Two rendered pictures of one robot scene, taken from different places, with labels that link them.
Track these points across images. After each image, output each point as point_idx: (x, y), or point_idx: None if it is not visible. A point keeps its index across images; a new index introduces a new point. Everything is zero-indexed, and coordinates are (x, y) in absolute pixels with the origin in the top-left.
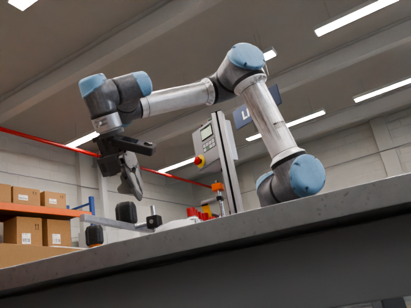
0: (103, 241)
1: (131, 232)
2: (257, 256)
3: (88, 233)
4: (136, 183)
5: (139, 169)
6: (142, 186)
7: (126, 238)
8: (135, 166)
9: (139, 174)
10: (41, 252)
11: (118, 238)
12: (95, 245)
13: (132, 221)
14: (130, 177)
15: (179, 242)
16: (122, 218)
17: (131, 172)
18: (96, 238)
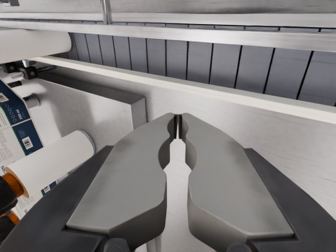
0: (3, 215)
1: (28, 173)
2: None
3: (0, 242)
4: (210, 153)
5: (55, 199)
6: (148, 127)
7: (43, 175)
8: (105, 250)
9: (102, 173)
10: None
11: (42, 188)
12: (15, 221)
13: (2, 182)
14: (284, 200)
15: None
16: (4, 201)
17: (142, 243)
18: (4, 227)
